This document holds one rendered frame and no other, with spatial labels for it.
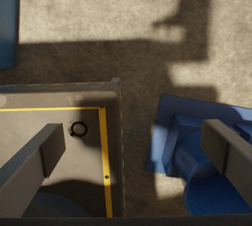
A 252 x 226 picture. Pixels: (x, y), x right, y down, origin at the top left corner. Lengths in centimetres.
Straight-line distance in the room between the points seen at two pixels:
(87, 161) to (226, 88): 79
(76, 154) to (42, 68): 64
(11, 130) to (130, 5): 69
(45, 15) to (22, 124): 65
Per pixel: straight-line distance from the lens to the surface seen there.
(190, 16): 92
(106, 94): 31
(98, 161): 38
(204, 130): 17
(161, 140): 99
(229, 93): 103
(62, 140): 17
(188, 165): 73
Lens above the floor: 87
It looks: 74 degrees down
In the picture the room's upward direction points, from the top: 179 degrees counter-clockwise
